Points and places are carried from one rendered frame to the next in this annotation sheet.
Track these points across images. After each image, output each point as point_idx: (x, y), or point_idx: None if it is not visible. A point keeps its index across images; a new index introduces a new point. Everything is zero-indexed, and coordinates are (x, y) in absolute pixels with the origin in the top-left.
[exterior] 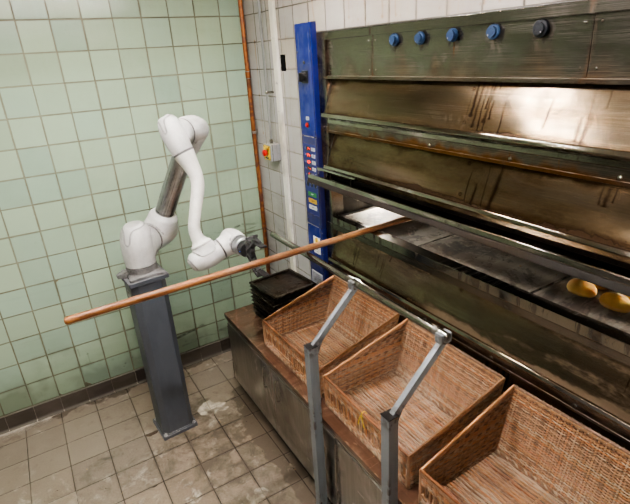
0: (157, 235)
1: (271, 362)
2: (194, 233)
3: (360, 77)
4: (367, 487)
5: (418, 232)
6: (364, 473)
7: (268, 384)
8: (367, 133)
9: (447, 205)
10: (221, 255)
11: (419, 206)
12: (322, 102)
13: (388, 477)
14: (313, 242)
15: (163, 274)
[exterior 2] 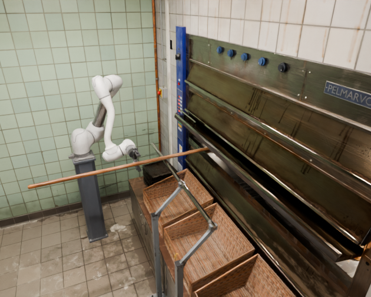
0: (91, 137)
1: (143, 213)
2: (106, 141)
3: (204, 65)
4: (175, 292)
5: None
6: (174, 284)
7: (143, 223)
8: (205, 96)
9: None
10: (120, 154)
11: (225, 144)
12: (186, 72)
13: (177, 293)
14: (179, 147)
15: (92, 158)
